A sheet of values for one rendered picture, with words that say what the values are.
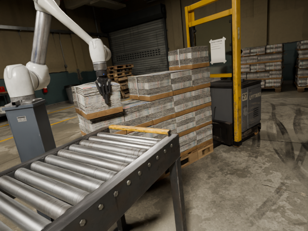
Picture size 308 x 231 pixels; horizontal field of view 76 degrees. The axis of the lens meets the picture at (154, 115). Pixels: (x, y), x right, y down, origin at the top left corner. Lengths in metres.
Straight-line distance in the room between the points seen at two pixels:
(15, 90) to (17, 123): 0.23
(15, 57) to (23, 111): 6.99
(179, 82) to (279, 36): 6.26
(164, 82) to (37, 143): 1.18
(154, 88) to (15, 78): 1.06
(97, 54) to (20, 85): 0.57
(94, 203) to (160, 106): 1.41
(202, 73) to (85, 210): 1.95
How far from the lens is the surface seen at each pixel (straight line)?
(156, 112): 1.89
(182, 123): 2.15
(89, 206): 0.63
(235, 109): 2.59
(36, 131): 1.62
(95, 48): 1.43
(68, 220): 0.61
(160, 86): 1.90
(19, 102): 1.62
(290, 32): 8.06
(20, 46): 8.72
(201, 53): 2.32
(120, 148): 0.95
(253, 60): 6.47
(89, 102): 1.48
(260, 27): 8.02
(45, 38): 1.78
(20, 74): 1.63
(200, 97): 2.30
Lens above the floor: 1.16
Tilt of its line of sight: 14 degrees down
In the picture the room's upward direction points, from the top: 7 degrees counter-clockwise
